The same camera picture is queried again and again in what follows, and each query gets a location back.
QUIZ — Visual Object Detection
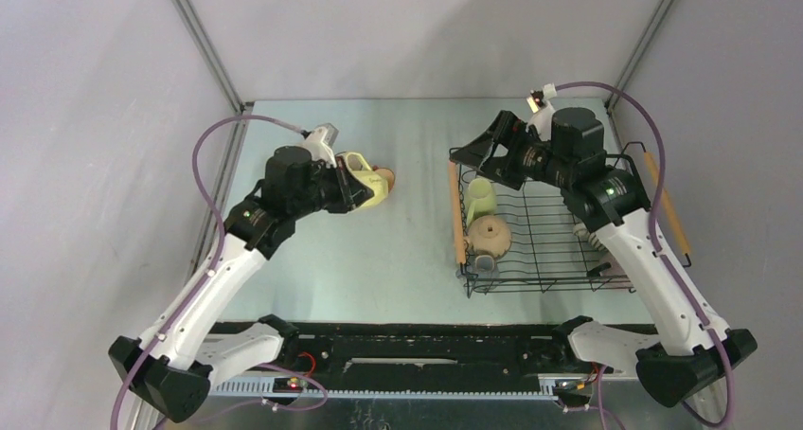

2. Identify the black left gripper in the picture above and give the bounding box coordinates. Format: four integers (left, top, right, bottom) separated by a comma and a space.
289, 155, 374, 220

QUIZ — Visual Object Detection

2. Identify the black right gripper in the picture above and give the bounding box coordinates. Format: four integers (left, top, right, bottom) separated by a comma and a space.
450, 110, 573, 191

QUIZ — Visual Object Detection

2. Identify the yellow green faceted mug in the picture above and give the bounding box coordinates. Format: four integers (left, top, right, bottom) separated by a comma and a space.
335, 152, 391, 207

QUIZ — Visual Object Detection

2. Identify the small red orange cup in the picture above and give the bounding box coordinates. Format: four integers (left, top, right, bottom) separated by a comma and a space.
375, 168, 396, 192

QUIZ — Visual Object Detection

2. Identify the light green mug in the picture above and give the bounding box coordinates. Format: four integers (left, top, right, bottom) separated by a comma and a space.
465, 177, 497, 226

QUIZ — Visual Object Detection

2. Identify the beige round speckled mug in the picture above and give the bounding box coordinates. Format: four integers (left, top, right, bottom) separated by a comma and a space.
464, 215, 512, 259

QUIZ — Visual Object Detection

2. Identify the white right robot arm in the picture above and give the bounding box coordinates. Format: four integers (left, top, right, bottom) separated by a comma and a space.
450, 107, 758, 407

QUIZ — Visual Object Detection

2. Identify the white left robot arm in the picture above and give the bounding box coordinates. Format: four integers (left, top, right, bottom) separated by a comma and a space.
109, 146, 387, 422

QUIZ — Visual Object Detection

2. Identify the striped grey white mug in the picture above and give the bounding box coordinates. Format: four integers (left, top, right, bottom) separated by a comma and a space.
572, 223, 608, 253

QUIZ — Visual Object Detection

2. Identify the small grey blue cup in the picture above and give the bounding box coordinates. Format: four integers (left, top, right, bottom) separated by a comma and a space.
473, 255, 498, 278

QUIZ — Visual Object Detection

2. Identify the black wire dish rack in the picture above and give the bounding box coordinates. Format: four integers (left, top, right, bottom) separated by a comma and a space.
456, 164, 635, 296

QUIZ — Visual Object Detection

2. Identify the left wooden rack handle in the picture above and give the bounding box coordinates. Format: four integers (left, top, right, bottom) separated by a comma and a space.
448, 161, 467, 266

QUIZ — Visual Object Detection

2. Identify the wooden rack handle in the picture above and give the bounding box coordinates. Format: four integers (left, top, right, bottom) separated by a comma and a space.
448, 161, 467, 266
643, 151, 691, 267

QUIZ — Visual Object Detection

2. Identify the right wooden rack handle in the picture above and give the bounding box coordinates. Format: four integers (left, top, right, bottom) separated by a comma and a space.
643, 151, 691, 267

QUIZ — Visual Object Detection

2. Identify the aluminium slotted rail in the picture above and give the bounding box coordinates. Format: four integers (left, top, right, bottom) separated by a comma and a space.
208, 376, 557, 401

